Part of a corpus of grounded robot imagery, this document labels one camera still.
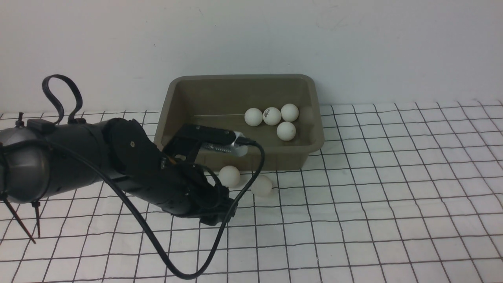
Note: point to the plain white ball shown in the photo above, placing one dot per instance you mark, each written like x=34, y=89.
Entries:
x=229, y=176
x=289, y=112
x=286, y=131
x=253, y=117

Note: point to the white ball with black logo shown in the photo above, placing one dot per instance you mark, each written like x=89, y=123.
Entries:
x=262, y=186

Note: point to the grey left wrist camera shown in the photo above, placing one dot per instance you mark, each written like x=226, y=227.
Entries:
x=191, y=138

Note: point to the white black-grid tablecloth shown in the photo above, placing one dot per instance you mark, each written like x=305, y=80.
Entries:
x=397, y=194

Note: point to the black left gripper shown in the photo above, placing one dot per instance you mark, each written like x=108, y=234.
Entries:
x=180, y=189

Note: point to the olive green plastic bin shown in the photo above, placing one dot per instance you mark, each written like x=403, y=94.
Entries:
x=221, y=101

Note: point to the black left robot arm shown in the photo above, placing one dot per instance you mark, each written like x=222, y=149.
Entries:
x=42, y=160

